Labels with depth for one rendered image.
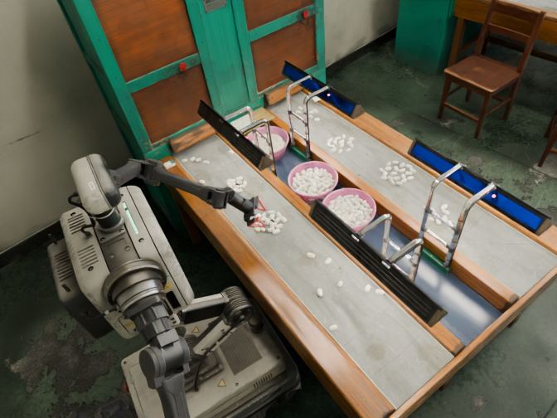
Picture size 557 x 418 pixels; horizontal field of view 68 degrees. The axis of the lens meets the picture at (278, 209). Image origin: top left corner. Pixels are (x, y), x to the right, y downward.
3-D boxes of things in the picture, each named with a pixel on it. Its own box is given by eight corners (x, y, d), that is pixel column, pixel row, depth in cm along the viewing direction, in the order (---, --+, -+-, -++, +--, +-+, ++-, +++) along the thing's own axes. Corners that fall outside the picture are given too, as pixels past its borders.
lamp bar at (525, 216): (538, 237, 148) (545, 225, 143) (406, 153, 185) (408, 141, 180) (551, 226, 151) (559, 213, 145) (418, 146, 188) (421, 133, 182)
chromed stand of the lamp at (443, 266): (446, 276, 183) (470, 208, 150) (411, 248, 195) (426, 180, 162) (474, 253, 189) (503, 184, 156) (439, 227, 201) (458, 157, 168)
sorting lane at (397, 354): (395, 411, 144) (396, 410, 143) (174, 158, 252) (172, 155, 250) (453, 359, 154) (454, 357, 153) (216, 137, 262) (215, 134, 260)
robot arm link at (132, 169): (127, 175, 192) (130, 154, 189) (157, 182, 193) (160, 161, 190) (87, 199, 149) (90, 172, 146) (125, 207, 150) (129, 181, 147)
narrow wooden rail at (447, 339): (449, 366, 159) (456, 354, 151) (218, 144, 266) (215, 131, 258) (459, 357, 161) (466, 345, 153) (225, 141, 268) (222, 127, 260)
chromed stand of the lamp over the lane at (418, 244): (380, 328, 170) (390, 268, 137) (347, 295, 182) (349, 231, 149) (413, 303, 176) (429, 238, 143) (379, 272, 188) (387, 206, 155)
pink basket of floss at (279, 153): (285, 167, 242) (283, 155, 235) (242, 165, 248) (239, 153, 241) (293, 138, 259) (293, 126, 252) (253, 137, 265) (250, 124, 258)
